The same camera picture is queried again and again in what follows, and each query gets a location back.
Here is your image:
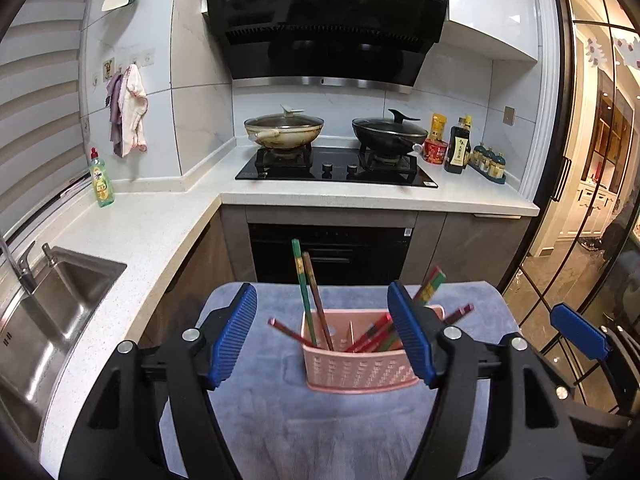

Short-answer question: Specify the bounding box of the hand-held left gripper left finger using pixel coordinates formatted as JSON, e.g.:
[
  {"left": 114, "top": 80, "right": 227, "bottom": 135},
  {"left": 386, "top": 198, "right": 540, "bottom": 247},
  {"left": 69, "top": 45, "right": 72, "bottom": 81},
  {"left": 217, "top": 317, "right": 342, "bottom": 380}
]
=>
[{"left": 59, "top": 282, "right": 259, "bottom": 480}]

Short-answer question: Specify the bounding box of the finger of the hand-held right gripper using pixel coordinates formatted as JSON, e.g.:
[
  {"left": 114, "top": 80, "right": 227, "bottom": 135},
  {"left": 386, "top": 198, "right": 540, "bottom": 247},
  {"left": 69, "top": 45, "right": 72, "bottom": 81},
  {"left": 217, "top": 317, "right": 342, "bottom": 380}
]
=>
[{"left": 550, "top": 303, "right": 614, "bottom": 361}]

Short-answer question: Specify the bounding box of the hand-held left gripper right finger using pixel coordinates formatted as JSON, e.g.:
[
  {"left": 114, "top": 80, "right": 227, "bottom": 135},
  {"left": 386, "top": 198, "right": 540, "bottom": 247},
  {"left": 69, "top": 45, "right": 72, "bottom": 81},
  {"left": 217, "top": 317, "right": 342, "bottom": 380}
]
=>
[{"left": 387, "top": 280, "right": 586, "bottom": 480}]

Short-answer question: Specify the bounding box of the bright red chopstick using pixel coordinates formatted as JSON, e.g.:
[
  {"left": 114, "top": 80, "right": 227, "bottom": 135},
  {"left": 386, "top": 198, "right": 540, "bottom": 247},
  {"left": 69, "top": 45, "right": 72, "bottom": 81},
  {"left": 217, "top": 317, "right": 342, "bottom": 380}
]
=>
[
  {"left": 346, "top": 266, "right": 442, "bottom": 353},
  {"left": 356, "top": 322, "right": 398, "bottom": 353}
]

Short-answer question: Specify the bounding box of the green chopstick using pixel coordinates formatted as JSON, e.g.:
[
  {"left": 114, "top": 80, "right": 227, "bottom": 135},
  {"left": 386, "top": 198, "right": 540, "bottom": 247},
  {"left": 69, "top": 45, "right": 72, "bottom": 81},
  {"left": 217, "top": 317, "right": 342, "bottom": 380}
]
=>
[
  {"left": 291, "top": 238, "right": 317, "bottom": 348},
  {"left": 414, "top": 270, "right": 447, "bottom": 306}
]

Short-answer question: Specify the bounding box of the pink perforated chopstick holder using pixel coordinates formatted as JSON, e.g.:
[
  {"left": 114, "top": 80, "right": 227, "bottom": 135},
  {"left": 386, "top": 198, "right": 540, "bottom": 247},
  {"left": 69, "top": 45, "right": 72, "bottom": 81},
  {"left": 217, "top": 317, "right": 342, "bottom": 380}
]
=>
[{"left": 300, "top": 304, "right": 446, "bottom": 393}]

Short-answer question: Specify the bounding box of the brown chopstick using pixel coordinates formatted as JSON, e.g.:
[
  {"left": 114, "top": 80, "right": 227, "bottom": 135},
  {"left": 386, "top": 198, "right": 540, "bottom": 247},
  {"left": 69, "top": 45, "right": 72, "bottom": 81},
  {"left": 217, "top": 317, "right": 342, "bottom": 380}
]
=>
[{"left": 301, "top": 252, "right": 335, "bottom": 352}]

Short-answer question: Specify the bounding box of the blue fleece table cloth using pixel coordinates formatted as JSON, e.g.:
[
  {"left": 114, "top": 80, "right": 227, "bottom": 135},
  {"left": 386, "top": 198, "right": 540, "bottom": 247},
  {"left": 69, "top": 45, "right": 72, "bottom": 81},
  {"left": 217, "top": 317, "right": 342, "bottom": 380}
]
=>
[{"left": 159, "top": 280, "right": 523, "bottom": 480}]

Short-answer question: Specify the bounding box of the black built-in oven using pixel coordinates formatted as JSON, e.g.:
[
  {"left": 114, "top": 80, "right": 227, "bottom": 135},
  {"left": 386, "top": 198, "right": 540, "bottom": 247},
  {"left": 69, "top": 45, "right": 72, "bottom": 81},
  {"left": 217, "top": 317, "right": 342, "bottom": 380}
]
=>
[{"left": 248, "top": 223, "right": 416, "bottom": 286}]

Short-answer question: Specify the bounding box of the white speckled kitchen countertop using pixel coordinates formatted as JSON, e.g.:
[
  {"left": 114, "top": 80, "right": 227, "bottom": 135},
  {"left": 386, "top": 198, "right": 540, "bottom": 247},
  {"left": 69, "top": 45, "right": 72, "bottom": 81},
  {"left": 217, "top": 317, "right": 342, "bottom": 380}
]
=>
[{"left": 0, "top": 135, "right": 541, "bottom": 480}]

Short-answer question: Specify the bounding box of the stainless steel sink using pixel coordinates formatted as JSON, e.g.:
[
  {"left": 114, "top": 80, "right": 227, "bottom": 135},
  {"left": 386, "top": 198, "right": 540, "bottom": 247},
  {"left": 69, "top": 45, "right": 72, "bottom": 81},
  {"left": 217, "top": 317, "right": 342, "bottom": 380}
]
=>
[{"left": 0, "top": 245, "right": 128, "bottom": 441}]

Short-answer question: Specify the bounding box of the glass sliding door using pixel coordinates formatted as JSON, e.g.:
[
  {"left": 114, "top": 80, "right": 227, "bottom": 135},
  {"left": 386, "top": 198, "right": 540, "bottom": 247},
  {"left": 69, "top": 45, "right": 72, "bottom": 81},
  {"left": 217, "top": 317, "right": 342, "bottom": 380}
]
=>
[{"left": 500, "top": 0, "right": 640, "bottom": 411}]

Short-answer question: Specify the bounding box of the black gas hob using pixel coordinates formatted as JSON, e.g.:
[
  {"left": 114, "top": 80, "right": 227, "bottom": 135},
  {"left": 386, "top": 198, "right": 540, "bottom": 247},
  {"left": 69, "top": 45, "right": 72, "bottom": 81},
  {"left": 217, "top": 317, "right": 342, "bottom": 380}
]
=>
[{"left": 235, "top": 146, "right": 440, "bottom": 190}]

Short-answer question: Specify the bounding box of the red instant noodle cup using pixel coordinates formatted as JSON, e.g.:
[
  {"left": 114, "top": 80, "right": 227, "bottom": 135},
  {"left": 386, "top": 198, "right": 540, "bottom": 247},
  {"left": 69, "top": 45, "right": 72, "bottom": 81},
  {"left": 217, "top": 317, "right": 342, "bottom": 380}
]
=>
[{"left": 422, "top": 139, "right": 448, "bottom": 165}]

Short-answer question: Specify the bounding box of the dark soy sauce bottle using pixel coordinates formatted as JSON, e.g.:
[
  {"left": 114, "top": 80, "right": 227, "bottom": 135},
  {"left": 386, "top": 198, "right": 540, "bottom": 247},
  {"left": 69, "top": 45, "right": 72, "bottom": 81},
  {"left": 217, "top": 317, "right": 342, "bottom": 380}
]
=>
[{"left": 443, "top": 118, "right": 473, "bottom": 176}]

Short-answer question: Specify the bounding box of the row of small spice jars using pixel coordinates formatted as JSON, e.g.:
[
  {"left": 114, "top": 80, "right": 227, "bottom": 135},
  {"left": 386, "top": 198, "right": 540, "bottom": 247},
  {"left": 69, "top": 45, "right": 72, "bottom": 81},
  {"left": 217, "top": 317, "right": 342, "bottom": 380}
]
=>
[{"left": 471, "top": 142, "right": 507, "bottom": 184}]

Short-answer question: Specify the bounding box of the green dish soap bottle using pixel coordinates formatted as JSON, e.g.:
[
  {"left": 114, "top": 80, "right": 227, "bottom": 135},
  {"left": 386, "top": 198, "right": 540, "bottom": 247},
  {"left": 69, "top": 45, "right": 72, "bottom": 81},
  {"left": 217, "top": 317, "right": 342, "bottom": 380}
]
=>
[{"left": 88, "top": 147, "right": 116, "bottom": 209}]

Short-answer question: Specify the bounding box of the black wok with lid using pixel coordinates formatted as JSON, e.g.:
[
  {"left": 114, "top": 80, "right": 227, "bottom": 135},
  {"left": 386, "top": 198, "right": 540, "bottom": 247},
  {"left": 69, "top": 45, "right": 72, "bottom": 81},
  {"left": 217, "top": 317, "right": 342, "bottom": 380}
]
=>
[{"left": 351, "top": 108, "right": 430, "bottom": 155}]

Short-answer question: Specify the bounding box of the tan wok with glass lid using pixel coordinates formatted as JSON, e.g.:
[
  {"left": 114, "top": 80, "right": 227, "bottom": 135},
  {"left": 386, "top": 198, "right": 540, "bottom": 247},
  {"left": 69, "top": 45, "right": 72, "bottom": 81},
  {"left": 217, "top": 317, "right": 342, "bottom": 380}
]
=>
[{"left": 243, "top": 104, "right": 326, "bottom": 150}]

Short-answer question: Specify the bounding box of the chrome faucet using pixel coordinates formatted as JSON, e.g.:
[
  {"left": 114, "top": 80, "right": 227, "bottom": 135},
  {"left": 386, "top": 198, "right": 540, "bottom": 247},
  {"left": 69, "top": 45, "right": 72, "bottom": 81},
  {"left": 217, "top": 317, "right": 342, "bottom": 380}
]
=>
[{"left": 0, "top": 232, "right": 38, "bottom": 295}]

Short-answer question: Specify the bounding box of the white pink hanging cloth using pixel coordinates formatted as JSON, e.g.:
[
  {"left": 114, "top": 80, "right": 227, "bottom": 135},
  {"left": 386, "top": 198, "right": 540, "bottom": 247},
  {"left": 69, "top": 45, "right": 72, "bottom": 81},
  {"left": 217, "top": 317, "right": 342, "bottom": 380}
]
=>
[{"left": 119, "top": 63, "right": 149, "bottom": 157}]

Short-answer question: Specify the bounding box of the purple hanging cloth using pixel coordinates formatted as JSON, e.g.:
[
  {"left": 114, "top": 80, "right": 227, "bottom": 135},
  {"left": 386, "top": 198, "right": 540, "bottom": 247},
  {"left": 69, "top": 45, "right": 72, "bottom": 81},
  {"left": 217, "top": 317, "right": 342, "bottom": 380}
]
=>
[{"left": 105, "top": 71, "right": 126, "bottom": 158}]

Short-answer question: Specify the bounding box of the white window blind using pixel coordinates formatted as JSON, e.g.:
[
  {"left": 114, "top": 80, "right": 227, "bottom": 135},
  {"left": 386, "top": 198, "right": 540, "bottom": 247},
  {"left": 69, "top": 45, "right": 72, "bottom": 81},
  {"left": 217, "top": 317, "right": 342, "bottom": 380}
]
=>
[{"left": 0, "top": 0, "right": 96, "bottom": 241}]

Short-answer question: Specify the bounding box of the black range hood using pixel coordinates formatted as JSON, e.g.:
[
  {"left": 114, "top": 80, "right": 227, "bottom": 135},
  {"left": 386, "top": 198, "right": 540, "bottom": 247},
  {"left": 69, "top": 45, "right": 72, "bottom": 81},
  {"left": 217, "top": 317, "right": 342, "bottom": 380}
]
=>
[{"left": 204, "top": 0, "right": 451, "bottom": 96}]

